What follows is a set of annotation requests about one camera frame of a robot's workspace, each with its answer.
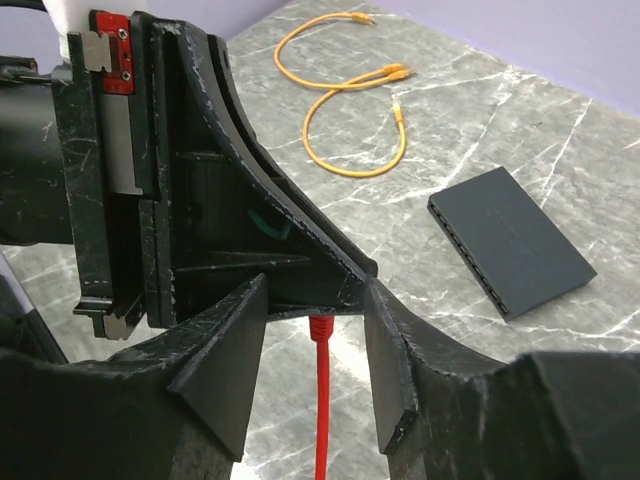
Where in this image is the red ethernet cable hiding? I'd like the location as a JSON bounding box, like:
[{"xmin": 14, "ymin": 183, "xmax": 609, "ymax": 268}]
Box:
[{"xmin": 308, "ymin": 313, "xmax": 336, "ymax": 480}]

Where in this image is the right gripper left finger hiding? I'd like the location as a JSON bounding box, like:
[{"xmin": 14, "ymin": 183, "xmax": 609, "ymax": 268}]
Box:
[{"xmin": 1, "ymin": 275, "xmax": 268, "ymax": 479}]

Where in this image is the black network switch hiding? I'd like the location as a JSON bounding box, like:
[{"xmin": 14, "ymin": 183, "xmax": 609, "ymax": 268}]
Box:
[{"xmin": 428, "ymin": 167, "xmax": 597, "ymax": 321}]

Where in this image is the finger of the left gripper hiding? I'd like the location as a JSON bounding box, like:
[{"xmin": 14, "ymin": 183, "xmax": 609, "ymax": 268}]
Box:
[{"xmin": 154, "ymin": 20, "xmax": 378, "ymax": 320}]

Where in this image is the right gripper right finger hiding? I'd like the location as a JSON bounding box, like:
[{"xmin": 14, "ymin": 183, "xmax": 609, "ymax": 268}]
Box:
[{"xmin": 364, "ymin": 279, "xmax": 639, "ymax": 479}]

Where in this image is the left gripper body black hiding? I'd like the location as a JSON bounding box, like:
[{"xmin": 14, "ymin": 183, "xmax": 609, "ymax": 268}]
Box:
[{"xmin": 51, "ymin": 7, "xmax": 173, "ymax": 340}]

